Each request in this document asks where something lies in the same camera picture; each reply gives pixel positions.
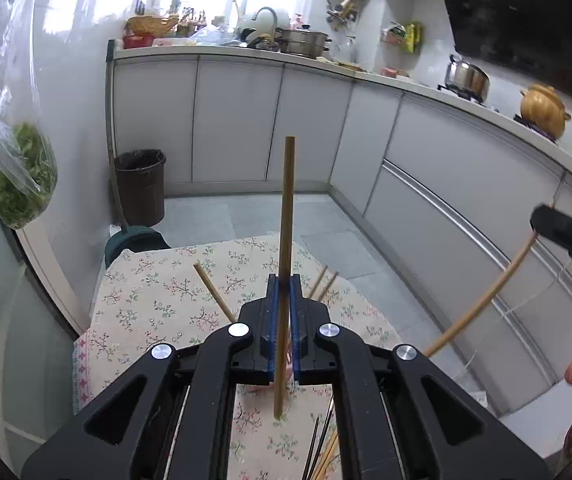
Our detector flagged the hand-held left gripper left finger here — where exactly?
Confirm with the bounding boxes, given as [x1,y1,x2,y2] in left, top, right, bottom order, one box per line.
[21,274,283,480]

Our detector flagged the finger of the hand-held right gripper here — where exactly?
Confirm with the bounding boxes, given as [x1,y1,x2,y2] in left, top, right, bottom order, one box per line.
[530,203,572,291]

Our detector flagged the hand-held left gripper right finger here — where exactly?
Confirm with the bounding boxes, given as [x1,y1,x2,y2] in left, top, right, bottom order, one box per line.
[290,274,552,480]

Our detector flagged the tan bamboo chopstick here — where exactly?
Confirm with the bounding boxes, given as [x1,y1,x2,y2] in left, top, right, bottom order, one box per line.
[308,266,328,300]
[193,262,238,324]
[273,136,296,420]
[317,271,339,303]
[422,231,539,359]

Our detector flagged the row of bamboo chopsticks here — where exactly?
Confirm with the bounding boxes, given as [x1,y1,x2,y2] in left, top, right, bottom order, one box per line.
[302,395,341,480]

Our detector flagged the hanging kitchen utensils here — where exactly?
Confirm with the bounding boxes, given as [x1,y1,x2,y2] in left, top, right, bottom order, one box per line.
[327,0,357,31]

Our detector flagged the floral tablecloth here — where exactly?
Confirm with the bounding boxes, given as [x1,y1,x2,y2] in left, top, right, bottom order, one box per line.
[72,234,402,480]

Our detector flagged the yellow clay pot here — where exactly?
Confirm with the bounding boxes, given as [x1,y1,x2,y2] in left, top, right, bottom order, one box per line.
[520,85,572,140]

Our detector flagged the dark green stool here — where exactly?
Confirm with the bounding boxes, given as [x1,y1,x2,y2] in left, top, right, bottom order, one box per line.
[105,226,172,267]

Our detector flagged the dark brown trash bin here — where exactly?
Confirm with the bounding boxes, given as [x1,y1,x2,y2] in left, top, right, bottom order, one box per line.
[113,149,167,227]

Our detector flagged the grey kitchen cabinet unit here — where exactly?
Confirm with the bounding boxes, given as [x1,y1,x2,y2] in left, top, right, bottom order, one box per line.
[111,45,572,416]

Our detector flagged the black range hood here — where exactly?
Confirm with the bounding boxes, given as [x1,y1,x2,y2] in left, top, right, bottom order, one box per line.
[431,0,572,111]

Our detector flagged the yellow green packet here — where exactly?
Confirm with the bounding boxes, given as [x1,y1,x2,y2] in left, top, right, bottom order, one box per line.
[402,21,424,54]

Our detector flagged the small food box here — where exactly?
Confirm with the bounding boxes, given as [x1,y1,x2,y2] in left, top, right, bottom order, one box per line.
[382,22,407,46]

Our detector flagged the stainless steel steamer pot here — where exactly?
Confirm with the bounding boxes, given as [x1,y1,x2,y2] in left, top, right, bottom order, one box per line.
[276,25,332,58]

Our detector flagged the plastic bag of greens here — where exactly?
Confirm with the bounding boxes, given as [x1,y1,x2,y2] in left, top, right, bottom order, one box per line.
[0,0,58,231]

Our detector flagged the clear plastic bag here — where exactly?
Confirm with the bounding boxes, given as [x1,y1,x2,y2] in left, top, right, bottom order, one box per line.
[191,25,232,46]

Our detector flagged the white rounded kettle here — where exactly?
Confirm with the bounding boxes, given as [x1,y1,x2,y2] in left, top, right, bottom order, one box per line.
[236,8,292,43]

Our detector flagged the chrome kitchen faucet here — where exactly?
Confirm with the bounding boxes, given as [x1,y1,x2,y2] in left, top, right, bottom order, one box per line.
[253,6,279,36]

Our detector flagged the woven basket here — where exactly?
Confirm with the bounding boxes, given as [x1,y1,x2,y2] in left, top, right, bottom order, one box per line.
[126,15,179,37]

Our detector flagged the mop handle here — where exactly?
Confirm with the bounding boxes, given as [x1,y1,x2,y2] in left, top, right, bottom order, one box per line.
[106,40,129,231]

